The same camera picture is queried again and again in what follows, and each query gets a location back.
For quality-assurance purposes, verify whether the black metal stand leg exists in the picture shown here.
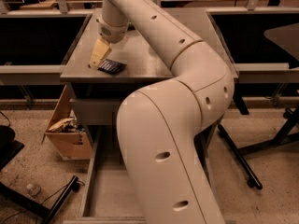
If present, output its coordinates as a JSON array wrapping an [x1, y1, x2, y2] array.
[[218, 105, 299, 190]]

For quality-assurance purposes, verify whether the black floor stand left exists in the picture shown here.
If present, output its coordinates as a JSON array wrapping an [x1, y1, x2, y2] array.
[[0, 124, 80, 224]]

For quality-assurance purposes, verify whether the cardboard box with trash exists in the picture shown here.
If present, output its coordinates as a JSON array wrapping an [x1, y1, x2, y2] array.
[[45, 87, 92, 160]]

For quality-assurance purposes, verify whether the grey drawer cabinet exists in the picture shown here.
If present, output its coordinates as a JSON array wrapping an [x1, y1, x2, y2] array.
[[60, 7, 239, 224]]

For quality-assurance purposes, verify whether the closed grey top drawer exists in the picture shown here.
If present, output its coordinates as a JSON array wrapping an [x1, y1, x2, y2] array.
[[70, 98, 226, 127]]

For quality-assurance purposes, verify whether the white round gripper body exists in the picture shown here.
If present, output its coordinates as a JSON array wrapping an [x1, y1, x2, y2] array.
[[96, 16, 128, 44]]

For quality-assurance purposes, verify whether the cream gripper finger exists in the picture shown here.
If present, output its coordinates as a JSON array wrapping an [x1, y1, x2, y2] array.
[[89, 37, 111, 69]]

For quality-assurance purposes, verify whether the dark blue rxbar wrapper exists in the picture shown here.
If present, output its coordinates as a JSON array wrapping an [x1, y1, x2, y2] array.
[[98, 59, 126, 75]]

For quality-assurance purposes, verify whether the open grey middle drawer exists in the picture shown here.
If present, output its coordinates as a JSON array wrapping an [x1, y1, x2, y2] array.
[[63, 126, 236, 224]]

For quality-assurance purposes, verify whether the clear plastic bottle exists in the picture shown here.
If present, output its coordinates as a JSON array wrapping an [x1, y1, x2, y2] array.
[[26, 183, 41, 197]]

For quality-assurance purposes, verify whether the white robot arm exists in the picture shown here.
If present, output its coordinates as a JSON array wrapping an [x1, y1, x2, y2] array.
[[100, 0, 235, 224]]

